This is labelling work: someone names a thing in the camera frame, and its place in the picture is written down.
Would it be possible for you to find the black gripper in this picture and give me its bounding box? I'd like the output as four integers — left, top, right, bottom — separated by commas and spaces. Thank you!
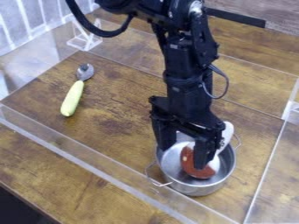
148, 96, 226, 170

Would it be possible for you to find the red plush mushroom toy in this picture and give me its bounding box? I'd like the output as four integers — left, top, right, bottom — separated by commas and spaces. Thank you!
179, 121, 236, 179

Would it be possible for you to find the silver pot with handles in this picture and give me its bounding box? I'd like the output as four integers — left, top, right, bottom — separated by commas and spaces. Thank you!
144, 133, 239, 197

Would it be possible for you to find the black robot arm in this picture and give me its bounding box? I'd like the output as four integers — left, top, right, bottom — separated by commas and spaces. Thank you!
96, 0, 226, 170

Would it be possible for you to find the clear acrylic front barrier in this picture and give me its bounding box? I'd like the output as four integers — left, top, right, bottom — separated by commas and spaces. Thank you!
0, 103, 238, 224

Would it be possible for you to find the black bar at table back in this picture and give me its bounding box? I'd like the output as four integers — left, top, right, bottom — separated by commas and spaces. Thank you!
208, 8, 267, 28

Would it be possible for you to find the spoon with yellow-green handle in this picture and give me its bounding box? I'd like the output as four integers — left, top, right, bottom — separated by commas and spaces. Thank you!
60, 64, 95, 116

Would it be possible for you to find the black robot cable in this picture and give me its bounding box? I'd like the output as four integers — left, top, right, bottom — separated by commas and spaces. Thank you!
64, 0, 136, 39

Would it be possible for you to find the clear acrylic triangular bracket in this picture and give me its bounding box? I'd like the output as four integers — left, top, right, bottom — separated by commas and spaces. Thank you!
67, 20, 103, 52

